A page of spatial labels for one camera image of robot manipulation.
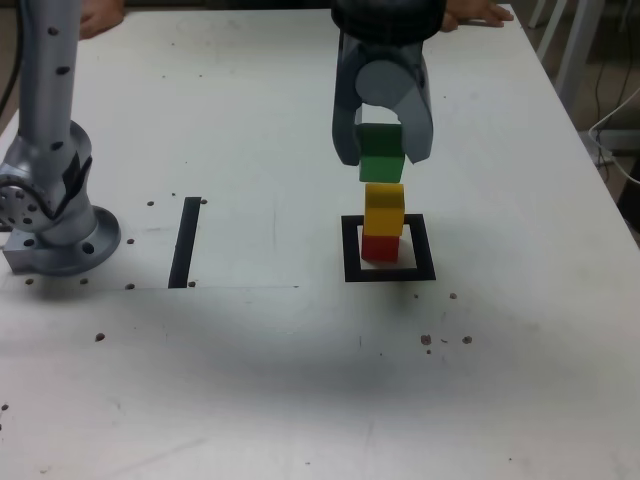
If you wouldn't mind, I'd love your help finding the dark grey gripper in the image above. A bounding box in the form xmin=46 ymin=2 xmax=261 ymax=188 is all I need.
xmin=330 ymin=29 xmax=435 ymax=168

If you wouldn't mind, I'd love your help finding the yellow cube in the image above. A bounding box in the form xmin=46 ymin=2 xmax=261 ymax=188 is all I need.
xmin=363 ymin=182 xmax=406 ymax=237

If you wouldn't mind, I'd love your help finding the green cube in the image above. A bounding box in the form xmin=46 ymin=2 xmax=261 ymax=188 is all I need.
xmin=357 ymin=123 xmax=405 ymax=184

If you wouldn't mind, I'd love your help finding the white cable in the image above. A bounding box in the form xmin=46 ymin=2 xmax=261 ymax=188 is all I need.
xmin=588 ymin=88 xmax=640 ymax=186

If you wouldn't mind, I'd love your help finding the red cube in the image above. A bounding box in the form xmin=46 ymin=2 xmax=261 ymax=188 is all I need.
xmin=360 ymin=233 xmax=401 ymax=264

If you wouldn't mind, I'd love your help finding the person's left hand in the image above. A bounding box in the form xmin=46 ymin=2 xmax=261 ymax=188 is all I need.
xmin=439 ymin=0 xmax=516 ymax=34

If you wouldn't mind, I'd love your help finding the person's right hand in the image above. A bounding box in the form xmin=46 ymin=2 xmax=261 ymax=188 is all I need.
xmin=78 ymin=0 xmax=125 ymax=40

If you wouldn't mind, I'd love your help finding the black tape square outline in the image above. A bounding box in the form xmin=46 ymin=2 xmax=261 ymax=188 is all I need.
xmin=341 ymin=213 xmax=437 ymax=284

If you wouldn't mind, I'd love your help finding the white metal frame leg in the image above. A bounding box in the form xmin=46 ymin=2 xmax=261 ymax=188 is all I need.
xmin=553 ymin=0 xmax=601 ymax=109
xmin=527 ymin=0 xmax=570 ymax=59

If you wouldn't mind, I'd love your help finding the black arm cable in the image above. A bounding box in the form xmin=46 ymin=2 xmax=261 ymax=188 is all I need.
xmin=0 ymin=0 xmax=27 ymax=114

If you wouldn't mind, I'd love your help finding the black tape strip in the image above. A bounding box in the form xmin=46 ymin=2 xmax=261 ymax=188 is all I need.
xmin=167 ymin=196 xmax=202 ymax=290

